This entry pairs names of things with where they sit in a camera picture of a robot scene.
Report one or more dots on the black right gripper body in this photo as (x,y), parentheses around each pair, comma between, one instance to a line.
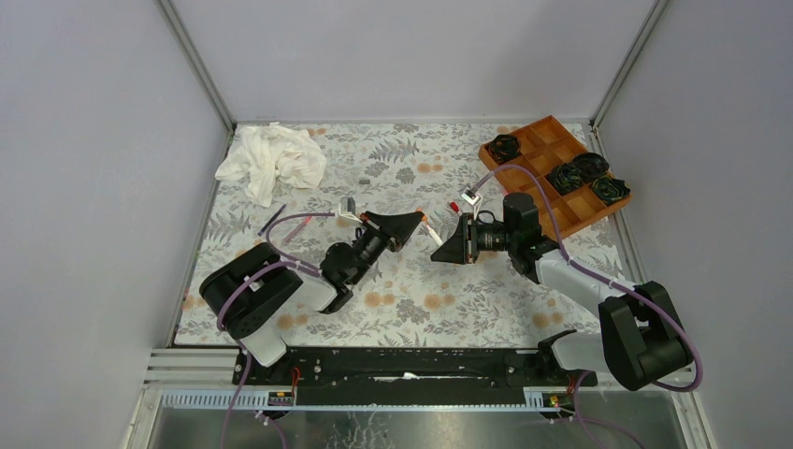
(475,238)

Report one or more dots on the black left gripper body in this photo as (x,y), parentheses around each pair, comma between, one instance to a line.
(390,243)

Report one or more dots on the pink pen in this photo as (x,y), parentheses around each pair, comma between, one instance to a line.
(297,230)

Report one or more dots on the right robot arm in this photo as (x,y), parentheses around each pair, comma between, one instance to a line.
(640,338)

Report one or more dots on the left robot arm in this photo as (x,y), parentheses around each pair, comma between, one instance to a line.
(247,293)

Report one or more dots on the black pen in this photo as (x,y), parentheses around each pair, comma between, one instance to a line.
(271,220)

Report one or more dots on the floral patterned mat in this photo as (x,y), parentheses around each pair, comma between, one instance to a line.
(405,299)

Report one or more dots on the orange compartment tray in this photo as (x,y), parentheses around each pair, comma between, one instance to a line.
(569,184)

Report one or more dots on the white crumpled cloth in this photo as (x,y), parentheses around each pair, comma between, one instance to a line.
(267,154)

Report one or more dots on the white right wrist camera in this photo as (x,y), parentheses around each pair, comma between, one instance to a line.
(474,199)

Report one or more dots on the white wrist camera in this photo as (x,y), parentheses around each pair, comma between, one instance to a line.
(474,199)
(347,210)

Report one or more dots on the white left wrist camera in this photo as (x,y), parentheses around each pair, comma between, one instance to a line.
(347,210)

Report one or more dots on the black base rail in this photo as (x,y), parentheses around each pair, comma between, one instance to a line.
(322,376)

